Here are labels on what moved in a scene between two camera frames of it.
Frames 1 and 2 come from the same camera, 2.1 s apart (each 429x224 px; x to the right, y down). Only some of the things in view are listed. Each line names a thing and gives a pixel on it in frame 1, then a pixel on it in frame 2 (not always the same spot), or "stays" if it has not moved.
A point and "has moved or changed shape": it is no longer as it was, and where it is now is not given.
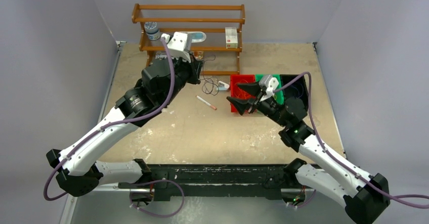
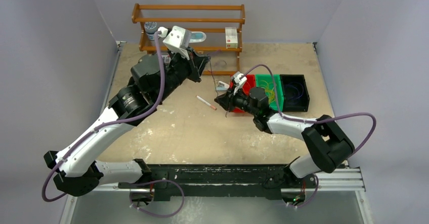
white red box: x=231 y=38 stays
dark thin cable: x=209 y=86 has moved or changed shape
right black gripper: x=244 y=104 to x=227 y=100
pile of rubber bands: x=298 y=90 stays
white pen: x=206 y=102 stays
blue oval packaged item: x=197 y=36 stays
